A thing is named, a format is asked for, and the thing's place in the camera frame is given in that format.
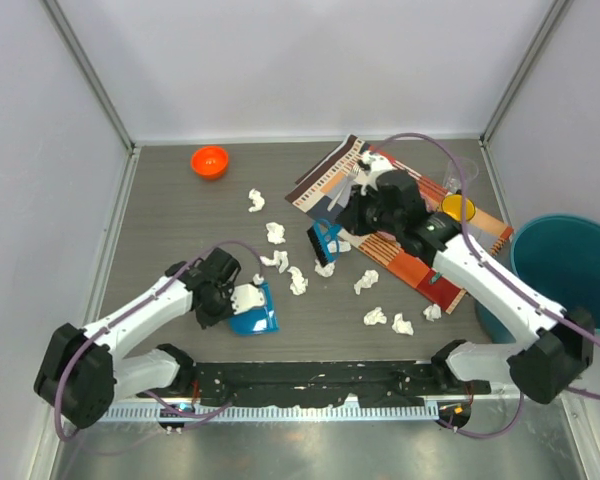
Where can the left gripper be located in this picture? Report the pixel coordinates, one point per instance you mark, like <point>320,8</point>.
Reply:
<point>212,315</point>

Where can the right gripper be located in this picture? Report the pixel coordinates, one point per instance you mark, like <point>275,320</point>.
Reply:
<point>353,215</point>

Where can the blue hand brush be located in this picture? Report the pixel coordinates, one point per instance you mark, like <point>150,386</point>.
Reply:
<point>323,237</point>

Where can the blue dustpan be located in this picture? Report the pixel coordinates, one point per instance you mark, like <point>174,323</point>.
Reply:
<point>257,321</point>

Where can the paper scrap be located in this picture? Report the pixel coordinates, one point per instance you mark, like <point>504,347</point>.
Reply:
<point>432,312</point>
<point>324,271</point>
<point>299,283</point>
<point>367,281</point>
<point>339,246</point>
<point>402,326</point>
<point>278,260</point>
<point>275,233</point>
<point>257,200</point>
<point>374,317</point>

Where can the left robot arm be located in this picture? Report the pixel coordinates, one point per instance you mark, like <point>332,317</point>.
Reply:
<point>85,370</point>

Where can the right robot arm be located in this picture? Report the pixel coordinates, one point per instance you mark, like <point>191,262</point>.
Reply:
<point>552,346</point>

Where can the patterned placemat cloth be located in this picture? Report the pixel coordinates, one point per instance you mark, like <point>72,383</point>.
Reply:
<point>316,188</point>

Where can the white plastic fork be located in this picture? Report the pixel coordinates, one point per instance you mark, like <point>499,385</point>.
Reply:
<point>350,177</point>

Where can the yellow mug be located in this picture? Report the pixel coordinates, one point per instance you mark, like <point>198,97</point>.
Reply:
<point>458,207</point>

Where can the clear plastic cup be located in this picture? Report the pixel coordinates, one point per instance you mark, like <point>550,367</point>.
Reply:
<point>459,174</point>

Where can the orange bowl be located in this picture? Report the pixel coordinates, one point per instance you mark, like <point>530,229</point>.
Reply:
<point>210,162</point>

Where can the teal trash bin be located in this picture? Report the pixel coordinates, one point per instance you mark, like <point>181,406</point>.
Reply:
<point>558,255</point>

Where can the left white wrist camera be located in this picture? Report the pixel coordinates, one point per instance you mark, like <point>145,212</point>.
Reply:
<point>247,297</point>

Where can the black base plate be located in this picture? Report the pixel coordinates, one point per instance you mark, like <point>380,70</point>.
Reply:
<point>322,384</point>

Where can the white slotted cable duct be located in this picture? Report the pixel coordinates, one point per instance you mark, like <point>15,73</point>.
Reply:
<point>145,412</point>

